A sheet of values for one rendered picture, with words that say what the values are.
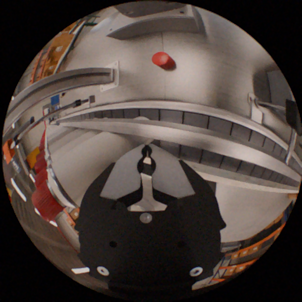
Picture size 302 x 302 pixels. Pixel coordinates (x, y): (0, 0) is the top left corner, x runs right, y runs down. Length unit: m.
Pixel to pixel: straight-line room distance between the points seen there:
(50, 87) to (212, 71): 0.30
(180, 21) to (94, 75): 0.24
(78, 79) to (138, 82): 0.14
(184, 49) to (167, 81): 0.09
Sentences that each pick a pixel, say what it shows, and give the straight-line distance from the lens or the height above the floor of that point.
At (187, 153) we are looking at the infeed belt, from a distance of 0.17.
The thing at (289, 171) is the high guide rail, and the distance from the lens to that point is 0.16.
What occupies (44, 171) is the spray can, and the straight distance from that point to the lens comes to 0.15.
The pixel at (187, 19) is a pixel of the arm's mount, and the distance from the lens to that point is 0.23.
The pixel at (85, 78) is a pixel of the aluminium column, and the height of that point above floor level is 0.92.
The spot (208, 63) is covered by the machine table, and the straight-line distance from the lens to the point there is 0.21.
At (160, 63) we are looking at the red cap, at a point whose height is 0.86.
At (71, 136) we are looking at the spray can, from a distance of 0.19.
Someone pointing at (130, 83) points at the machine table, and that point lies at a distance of 0.26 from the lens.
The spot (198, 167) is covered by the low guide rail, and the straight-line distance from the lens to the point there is 0.15.
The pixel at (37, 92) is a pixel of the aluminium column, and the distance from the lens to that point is 0.24.
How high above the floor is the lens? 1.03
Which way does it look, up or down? 49 degrees down
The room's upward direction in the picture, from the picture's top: 135 degrees counter-clockwise
